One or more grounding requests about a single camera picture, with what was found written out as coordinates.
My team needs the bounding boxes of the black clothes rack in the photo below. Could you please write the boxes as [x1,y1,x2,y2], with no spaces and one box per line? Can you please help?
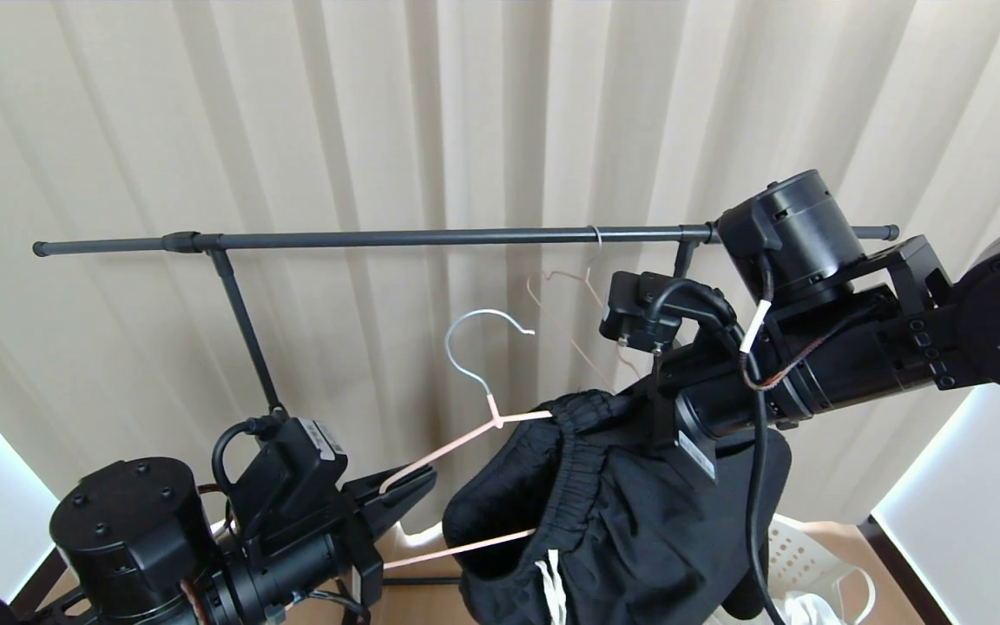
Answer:
[33,223,900,588]

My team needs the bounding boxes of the white laundry basket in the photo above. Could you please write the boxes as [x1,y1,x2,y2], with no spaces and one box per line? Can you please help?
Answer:
[708,512,879,625]

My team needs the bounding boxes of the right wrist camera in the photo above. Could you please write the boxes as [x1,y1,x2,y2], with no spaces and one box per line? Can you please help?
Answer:
[597,270,740,383]

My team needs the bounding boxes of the pink clothes hanger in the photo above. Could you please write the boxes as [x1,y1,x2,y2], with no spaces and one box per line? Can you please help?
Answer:
[524,225,650,393]
[378,308,554,572]

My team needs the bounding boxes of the white garment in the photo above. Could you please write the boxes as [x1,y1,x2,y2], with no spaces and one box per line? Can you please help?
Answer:
[773,590,850,625]

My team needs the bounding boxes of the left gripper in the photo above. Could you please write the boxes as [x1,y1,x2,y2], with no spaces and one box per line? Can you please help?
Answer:
[215,493,385,624]

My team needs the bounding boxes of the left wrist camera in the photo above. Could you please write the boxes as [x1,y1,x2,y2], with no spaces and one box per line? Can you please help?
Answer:
[209,414,350,544]

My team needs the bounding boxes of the black cable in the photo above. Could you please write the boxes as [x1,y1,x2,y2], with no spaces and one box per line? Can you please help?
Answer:
[643,278,793,625]

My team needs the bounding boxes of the black shorts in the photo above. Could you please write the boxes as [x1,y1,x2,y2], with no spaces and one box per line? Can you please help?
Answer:
[442,389,794,625]

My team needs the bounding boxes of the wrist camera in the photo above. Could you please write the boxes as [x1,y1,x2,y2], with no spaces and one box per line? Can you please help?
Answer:
[597,270,740,383]
[209,414,350,544]

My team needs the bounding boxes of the beige curtain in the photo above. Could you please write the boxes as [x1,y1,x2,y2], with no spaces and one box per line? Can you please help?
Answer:
[0,0,1000,556]

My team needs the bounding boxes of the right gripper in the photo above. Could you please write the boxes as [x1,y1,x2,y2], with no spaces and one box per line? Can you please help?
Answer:
[637,341,811,484]

